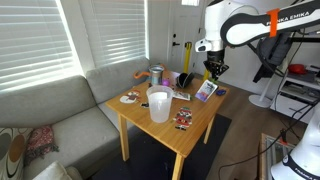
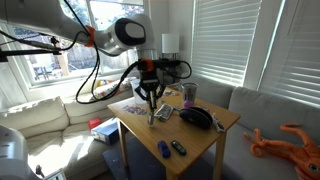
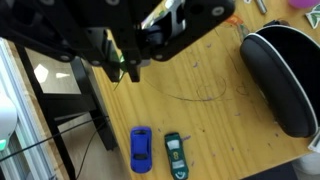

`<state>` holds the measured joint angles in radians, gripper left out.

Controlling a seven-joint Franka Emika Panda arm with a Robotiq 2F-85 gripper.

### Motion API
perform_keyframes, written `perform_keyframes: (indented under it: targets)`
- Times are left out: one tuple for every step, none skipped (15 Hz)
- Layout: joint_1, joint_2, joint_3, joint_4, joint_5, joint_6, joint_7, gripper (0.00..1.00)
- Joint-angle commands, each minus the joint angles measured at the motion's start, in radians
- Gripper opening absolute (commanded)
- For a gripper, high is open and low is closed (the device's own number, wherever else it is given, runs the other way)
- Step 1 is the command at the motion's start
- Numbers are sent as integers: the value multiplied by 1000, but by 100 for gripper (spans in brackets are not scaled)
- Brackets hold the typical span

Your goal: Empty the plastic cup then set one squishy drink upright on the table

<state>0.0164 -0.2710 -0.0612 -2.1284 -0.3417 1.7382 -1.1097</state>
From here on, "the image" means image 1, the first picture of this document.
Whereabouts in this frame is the white round stand base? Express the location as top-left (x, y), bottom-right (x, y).
top-left (248, 94), bottom-right (278, 109)

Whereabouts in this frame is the wooden framed glass table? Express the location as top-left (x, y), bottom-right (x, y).
top-left (259, 132), bottom-right (296, 180)

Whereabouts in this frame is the red patterned cloth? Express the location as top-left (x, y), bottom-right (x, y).
top-left (24, 125), bottom-right (60, 167)

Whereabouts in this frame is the white shelf unit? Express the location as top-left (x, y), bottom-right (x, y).
top-left (269, 63), bottom-right (320, 124)

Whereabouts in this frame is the translucent plastic cup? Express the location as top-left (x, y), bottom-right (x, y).
top-left (146, 84), bottom-right (175, 124)

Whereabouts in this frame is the dark blue rug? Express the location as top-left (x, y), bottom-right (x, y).
top-left (91, 113), bottom-right (233, 180)

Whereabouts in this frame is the metallic tumbler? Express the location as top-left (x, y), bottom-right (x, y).
top-left (148, 64), bottom-right (165, 87)

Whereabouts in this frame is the white window blind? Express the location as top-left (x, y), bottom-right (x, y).
top-left (0, 0), bottom-right (84, 93)
top-left (78, 0), bottom-right (149, 69)

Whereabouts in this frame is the white squishy drink pouch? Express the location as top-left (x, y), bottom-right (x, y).
top-left (172, 90), bottom-right (192, 102)

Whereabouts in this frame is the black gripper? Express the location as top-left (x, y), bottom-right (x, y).
top-left (202, 59), bottom-right (230, 83)

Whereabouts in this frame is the orange arm strap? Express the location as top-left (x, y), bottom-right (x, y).
top-left (265, 7), bottom-right (282, 39)

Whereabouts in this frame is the red object on shelf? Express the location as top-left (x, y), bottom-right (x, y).
top-left (287, 63), bottom-right (308, 75)

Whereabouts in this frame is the nutcracker sticker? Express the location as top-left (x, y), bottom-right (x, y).
top-left (172, 106), bottom-right (194, 132)

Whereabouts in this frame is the black hanging jacket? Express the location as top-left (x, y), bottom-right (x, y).
top-left (252, 31), bottom-right (296, 84)

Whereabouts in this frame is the small red clamp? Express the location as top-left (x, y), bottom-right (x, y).
top-left (279, 129), bottom-right (288, 146)

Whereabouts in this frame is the black robot cable hose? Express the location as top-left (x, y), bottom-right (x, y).
top-left (246, 31), bottom-right (320, 134)

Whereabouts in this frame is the circle patterned pillow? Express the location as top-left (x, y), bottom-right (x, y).
top-left (0, 127), bottom-right (34, 180)

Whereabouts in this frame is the grey sofa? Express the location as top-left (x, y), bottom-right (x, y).
top-left (0, 56), bottom-right (154, 180)

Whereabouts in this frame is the purple squishy drink pouch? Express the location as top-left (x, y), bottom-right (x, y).
top-left (194, 79), bottom-right (219, 103)

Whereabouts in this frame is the light wooden side table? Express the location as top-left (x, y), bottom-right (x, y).
top-left (105, 71), bottom-right (231, 180)

